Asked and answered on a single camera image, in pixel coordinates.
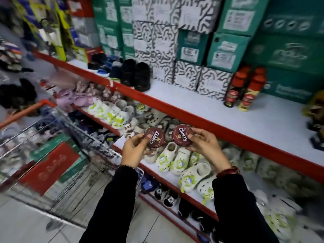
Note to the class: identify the pile of cream patterned clogs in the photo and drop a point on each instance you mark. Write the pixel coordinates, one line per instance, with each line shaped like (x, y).
(278, 189)

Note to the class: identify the pile of dark sandals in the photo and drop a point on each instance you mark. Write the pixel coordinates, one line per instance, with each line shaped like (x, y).
(93, 126)

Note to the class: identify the red flat box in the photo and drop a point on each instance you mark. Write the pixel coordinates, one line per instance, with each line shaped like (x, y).
(49, 167)

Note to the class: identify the stack of red grey boxes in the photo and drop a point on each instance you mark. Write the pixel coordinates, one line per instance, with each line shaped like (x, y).
(83, 25)

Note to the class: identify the stack of black-white patterned boxes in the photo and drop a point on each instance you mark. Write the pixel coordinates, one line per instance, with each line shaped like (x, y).
(162, 37)

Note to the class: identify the row of white green clogs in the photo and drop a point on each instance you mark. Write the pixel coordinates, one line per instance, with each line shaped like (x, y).
(177, 161)

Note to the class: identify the person's left forearm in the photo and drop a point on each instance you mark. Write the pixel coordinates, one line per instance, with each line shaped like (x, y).
(114, 207)

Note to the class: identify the person's right hand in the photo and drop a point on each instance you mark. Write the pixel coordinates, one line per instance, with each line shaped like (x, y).
(212, 149)

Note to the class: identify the person's right thumb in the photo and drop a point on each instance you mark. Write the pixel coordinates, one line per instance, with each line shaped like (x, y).
(192, 147)

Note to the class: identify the person's right forearm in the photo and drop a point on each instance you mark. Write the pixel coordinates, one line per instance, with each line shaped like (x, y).
(240, 212)

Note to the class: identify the round dark red polish tin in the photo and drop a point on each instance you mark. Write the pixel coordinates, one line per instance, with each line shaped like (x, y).
(154, 137)
(182, 135)

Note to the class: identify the dark polish bottle red cap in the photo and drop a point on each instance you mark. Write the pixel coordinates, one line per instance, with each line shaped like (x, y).
(232, 94)

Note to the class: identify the stack of yellow blue boxes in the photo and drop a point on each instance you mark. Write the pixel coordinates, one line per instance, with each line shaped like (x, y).
(43, 27)

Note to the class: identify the dark blue packaged item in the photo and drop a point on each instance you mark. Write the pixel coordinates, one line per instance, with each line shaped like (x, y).
(318, 140)

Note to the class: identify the black low shoe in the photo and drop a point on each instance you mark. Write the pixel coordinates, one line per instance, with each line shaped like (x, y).
(97, 60)

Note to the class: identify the black fluffy slippers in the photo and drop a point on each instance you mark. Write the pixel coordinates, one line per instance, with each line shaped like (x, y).
(17, 94)

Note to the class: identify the pile of pink clogs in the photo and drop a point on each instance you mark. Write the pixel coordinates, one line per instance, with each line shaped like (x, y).
(81, 96)

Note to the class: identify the person's left thumb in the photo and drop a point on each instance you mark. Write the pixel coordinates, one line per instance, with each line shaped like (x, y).
(148, 152)

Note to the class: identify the hanging colourful slippers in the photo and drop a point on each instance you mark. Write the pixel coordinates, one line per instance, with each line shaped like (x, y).
(11, 56)

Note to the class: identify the red shelf rail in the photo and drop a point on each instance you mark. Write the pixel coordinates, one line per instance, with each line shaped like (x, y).
(167, 216)

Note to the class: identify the stack of green shoe boxes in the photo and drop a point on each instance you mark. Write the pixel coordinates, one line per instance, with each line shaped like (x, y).
(114, 25)
(278, 48)

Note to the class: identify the row of dark shoes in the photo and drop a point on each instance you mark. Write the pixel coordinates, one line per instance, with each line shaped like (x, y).
(177, 202)

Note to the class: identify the green flat box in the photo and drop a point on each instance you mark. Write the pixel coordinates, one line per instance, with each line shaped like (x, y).
(50, 146)

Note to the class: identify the person's left hand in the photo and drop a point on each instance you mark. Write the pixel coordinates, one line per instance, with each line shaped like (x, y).
(133, 151)

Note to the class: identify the yellow brown packaged item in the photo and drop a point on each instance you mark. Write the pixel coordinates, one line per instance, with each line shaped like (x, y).
(316, 108)

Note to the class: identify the blue sandals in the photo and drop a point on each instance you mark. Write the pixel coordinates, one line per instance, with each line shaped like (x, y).
(108, 67)

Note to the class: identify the yellow polish bottle red cap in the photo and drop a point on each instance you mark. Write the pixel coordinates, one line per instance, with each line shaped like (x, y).
(249, 97)

